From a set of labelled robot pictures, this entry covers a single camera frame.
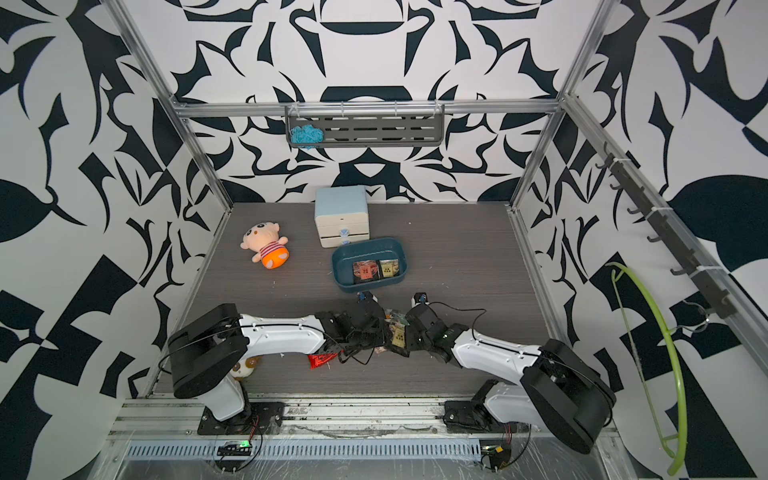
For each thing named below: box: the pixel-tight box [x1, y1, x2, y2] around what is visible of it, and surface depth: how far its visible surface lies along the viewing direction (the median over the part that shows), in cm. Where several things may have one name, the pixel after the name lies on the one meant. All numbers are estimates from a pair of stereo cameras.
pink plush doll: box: [240, 221, 290, 270], surface depth 103 cm
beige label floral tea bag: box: [389, 322, 406, 349], surface depth 88 cm
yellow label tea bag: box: [380, 259, 399, 277], surface depth 104 cm
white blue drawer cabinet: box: [314, 185, 370, 248], surface depth 101 cm
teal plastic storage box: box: [332, 238, 408, 293], surface depth 104 cm
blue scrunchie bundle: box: [290, 124, 324, 150], surface depth 93 cm
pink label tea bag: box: [353, 260, 379, 280], surface depth 101 cm
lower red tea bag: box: [307, 353, 338, 369], surface depth 83 cm
